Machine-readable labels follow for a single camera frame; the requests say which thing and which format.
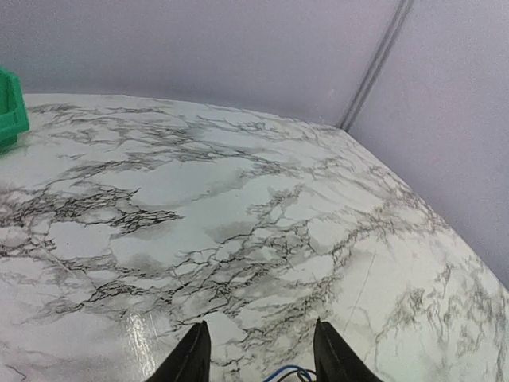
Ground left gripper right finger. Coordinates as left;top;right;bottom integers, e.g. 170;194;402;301
313;318;382;382

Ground right green bin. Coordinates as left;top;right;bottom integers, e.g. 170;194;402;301
0;68;29;149

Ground blue cable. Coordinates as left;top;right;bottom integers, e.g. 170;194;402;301
262;364;318;382

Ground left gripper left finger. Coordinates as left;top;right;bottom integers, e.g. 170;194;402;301
146;321;211;382

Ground right corner aluminium post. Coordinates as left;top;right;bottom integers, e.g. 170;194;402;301
336;0;414;132

